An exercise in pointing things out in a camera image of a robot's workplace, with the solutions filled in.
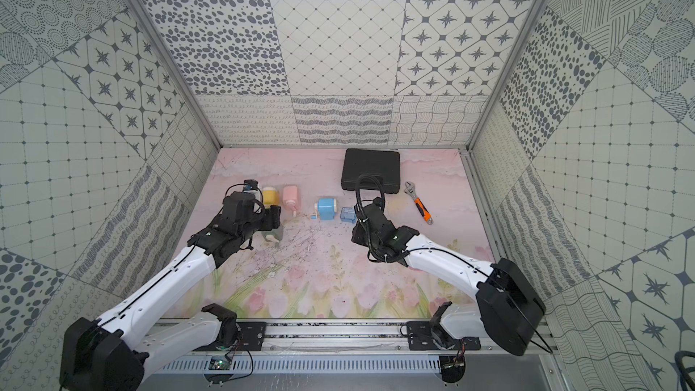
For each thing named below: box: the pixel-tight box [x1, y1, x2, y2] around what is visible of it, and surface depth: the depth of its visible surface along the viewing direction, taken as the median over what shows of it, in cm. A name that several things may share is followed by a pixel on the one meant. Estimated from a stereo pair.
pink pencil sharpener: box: [282, 184, 302, 218], surface depth 98 cm
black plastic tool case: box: [341, 148, 401, 194], surface depth 114 cm
